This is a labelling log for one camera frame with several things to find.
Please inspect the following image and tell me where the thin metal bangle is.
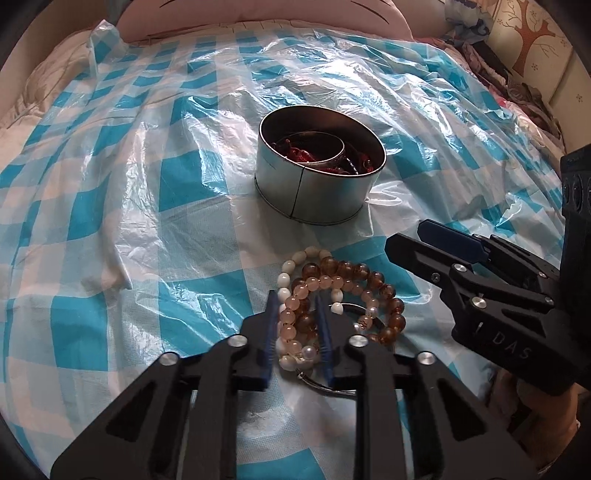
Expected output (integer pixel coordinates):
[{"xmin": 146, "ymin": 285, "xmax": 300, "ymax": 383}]
[{"xmin": 295, "ymin": 302, "xmax": 389, "ymax": 396}]

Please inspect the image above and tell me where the heap of dark clothes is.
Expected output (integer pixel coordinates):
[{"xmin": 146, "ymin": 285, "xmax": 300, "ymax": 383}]
[{"xmin": 455, "ymin": 39, "xmax": 565, "ymax": 149}]

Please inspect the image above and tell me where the round metal tin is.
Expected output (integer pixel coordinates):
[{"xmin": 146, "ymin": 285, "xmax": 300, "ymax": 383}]
[{"xmin": 254, "ymin": 105, "xmax": 387, "ymax": 228}]

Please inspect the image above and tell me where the pink cat face pillow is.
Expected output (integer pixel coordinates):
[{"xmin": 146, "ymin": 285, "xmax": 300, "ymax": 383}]
[{"xmin": 115, "ymin": 0, "xmax": 414, "ymax": 45}]

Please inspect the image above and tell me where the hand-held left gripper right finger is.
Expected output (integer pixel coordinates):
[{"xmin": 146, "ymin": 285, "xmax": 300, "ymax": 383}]
[{"xmin": 314, "ymin": 296, "xmax": 539, "ymax": 480}]

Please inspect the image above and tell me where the pink bead bracelet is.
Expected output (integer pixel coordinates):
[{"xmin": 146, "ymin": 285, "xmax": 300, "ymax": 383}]
[{"xmin": 276, "ymin": 274, "xmax": 372, "ymax": 357}]

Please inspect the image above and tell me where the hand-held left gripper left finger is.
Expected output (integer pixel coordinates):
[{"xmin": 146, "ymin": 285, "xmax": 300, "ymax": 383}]
[{"xmin": 51, "ymin": 291, "xmax": 282, "ymax": 480}]

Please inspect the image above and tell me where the brown amber bead bracelet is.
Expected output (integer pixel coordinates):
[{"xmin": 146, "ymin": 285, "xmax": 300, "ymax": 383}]
[{"xmin": 294, "ymin": 257, "xmax": 407, "ymax": 346}]

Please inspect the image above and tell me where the beige striped quilt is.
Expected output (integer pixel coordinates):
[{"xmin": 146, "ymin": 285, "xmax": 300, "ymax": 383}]
[{"xmin": 0, "ymin": 39, "xmax": 100, "ymax": 139}]

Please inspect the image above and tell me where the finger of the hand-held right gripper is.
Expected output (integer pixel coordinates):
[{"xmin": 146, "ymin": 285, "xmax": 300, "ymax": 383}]
[
  {"xmin": 418, "ymin": 220, "xmax": 561, "ymax": 296},
  {"xmin": 385, "ymin": 233, "xmax": 578, "ymax": 395}
]

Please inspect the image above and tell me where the blue cartoon print curtain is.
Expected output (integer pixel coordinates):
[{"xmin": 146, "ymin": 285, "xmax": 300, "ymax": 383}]
[{"xmin": 442, "ymin": 0, "xmax": 498, "ymax": 48}]

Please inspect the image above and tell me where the cream headboard with tree print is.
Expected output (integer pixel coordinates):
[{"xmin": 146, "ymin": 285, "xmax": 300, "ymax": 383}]
[{"xmin": 485, "ymin": 0, "xmax": 588, "ymax": 153}]

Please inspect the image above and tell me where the pearl bracelet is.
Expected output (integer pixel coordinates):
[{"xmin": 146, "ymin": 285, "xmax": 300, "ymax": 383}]
[{"xmin": 300, "ymin": 298, "xmax": 382, "ymax": 361}]

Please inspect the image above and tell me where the blue checkered plastic sheet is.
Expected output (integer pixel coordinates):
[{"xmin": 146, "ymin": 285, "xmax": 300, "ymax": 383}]
[{"xmin": 0, "ymin": 23, "xmax": 568, "ymax": 480}]

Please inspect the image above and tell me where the person's right hand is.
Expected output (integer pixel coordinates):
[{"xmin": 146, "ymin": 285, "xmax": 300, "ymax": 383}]
[{"xmin": 489, "ymin": 364, "xmax": 580, "ymax": 467}]

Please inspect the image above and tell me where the wide silver bangle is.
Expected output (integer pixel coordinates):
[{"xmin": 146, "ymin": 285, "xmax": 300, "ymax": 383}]
[{"xmin": 281, "ymin": 131, "xmax": 348, "ymax": 168}]

